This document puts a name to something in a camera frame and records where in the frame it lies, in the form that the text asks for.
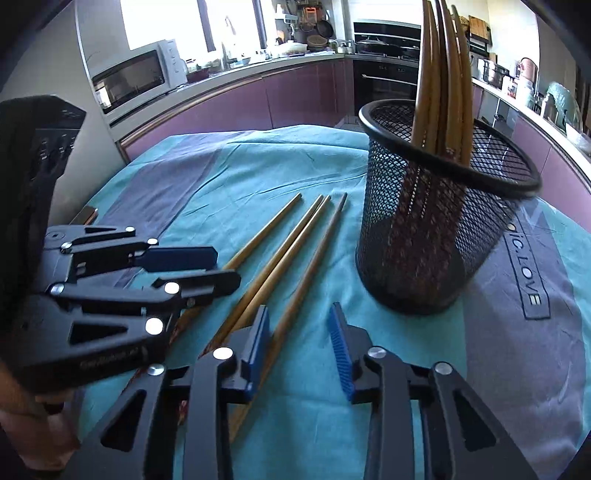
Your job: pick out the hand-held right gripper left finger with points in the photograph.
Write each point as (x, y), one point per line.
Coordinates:
(258, 350)

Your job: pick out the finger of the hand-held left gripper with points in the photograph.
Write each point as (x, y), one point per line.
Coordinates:
(184, 258)
(207, 284)

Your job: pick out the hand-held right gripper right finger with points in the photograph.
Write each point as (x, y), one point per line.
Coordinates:
(339, 350)

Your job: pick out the floral-end bamboo chopstick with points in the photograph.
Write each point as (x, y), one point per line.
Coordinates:
(268, 228)
(435, 92)
(450, 69)
(465, 92)
(318, 249)
(422, 69)
(300, 242)
(286, 242)

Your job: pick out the black mesh pen holder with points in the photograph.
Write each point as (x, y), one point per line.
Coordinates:
(415, 240)

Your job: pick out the person's left hand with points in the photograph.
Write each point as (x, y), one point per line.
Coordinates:
(41, 438)

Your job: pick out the grey refrigerator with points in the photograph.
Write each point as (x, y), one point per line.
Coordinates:
(46, 60)

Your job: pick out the white microwave oven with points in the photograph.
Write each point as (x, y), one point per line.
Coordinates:
(134, 76)

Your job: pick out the teal and grey printed tablecloth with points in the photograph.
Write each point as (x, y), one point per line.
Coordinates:
(300, 157)

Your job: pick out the pink base cabinets with sink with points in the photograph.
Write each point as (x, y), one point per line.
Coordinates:
(231, 101)

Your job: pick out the dark red bowl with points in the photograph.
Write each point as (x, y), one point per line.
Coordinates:
(199, 74)

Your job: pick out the kitchen window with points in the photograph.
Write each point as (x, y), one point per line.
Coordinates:
(161, 23)

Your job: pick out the steel sink faucet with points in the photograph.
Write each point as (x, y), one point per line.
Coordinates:
(228, 39)

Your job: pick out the white casserole pot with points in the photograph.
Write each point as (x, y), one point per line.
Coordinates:
(293, 48)

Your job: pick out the brown woven basket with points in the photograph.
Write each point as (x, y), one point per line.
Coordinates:
(317, 42)

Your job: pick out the black built-in oven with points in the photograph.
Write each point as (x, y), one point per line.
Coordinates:
(383, 87)

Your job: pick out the hanging black frying pan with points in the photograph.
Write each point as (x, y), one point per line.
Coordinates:
(323, 27)

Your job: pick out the pink peninsula base cabinets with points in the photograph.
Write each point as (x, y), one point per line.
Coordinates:
(554, 170)

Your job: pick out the large black lidded wok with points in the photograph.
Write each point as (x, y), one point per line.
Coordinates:
(374, 45)

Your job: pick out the black integrated cooker hood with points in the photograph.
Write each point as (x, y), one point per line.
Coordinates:
(388, 30)

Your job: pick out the steel stockpot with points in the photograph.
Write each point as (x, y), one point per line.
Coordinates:
(495, 73)

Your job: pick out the pale green kitchen appliance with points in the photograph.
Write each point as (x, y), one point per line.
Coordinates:
(563, 108)

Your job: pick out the pink electric kettle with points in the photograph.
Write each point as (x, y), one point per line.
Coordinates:
(528, 70)

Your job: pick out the wall rack with cutting boards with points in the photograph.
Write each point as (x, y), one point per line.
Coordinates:
(480, 28)

